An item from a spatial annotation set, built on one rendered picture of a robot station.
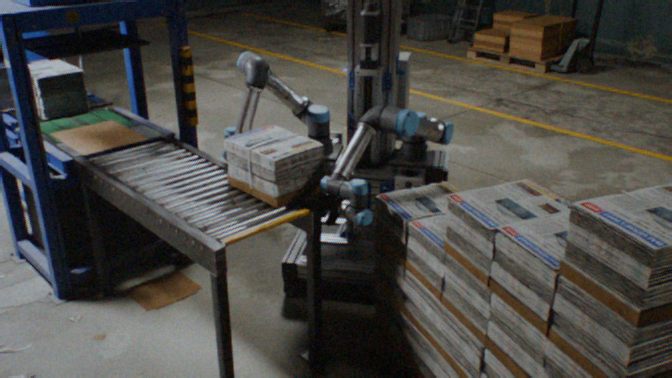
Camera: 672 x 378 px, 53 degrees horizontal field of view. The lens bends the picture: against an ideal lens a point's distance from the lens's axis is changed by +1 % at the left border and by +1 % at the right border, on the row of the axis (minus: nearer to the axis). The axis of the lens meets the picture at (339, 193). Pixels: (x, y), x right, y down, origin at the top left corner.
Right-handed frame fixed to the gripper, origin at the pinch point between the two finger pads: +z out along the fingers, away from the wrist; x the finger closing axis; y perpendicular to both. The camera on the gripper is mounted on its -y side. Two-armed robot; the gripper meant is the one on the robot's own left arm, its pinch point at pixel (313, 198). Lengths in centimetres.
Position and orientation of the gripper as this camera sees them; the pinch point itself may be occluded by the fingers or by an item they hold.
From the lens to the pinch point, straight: 304.5
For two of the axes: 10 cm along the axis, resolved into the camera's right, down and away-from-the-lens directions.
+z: -6.8, -3.0, 6.7
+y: 0.0, -9.1, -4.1
